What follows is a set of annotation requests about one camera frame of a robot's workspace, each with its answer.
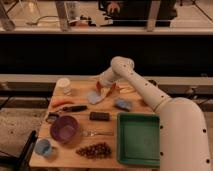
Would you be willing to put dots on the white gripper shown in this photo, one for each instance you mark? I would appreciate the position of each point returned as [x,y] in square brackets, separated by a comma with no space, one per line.
[107,81]

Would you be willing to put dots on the light blue towel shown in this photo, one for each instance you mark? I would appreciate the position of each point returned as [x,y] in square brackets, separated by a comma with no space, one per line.
[95,97]

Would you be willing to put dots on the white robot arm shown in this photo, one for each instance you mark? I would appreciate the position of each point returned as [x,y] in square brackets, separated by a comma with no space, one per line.
[184,142]

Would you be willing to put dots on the purple bowl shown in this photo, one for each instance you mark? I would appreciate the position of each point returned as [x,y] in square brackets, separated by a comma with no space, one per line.
[64,129]

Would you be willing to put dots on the person's hand in background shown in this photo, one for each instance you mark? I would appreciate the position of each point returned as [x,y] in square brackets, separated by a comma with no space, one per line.
[113,6]

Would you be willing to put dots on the dark rectangular block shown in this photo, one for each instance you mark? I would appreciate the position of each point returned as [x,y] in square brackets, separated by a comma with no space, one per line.
[99,116]

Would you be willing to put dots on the silver fork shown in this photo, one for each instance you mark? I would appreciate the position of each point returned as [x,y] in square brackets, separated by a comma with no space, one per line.
[94,133]

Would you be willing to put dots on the wooden board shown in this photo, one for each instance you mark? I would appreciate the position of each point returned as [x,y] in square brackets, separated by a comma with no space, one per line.
[64,155]

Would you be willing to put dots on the orange carrot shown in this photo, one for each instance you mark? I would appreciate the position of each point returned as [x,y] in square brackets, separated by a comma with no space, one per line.
[61,102]

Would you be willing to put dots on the green plastic tray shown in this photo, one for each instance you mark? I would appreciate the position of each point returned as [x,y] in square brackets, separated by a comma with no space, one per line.
[138,139]

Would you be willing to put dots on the small black clip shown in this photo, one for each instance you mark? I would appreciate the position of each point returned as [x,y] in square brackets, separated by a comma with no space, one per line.
[51,117]

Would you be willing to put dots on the bunch of dark grapes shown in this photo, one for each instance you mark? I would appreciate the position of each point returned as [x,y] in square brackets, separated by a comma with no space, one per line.
[98,150]

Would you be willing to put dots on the light blue mug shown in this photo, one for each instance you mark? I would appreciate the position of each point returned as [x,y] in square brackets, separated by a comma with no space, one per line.
[43,148]

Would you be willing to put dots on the black stand left of table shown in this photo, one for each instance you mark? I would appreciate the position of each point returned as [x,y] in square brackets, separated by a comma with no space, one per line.
[31,139]

